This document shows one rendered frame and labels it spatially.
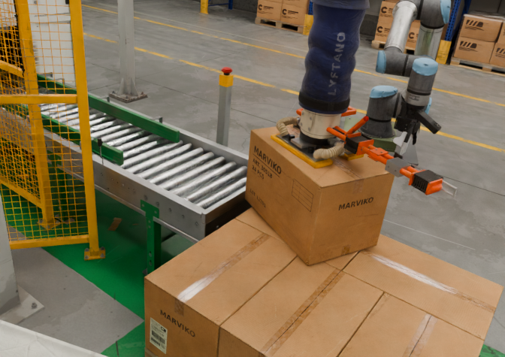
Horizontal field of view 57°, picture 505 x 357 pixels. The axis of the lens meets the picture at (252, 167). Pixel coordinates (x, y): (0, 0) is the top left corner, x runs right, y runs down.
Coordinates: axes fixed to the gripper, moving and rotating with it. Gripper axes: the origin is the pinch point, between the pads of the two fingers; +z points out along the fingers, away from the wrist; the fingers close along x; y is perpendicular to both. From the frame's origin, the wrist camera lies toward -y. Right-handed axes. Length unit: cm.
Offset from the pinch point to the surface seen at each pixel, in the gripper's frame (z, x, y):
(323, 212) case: 25.8, 28.4, 19.7
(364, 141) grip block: -2.7, 11.6, 14.9
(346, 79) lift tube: -22.7, 2.2, 32.1
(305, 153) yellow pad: 10.7, 14.1, 39.4
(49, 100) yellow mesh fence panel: 10, 59, 162
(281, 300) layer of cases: 54, 56, 19
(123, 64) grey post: 71, -152, 364
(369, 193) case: 21.5, 7.0, 9.7
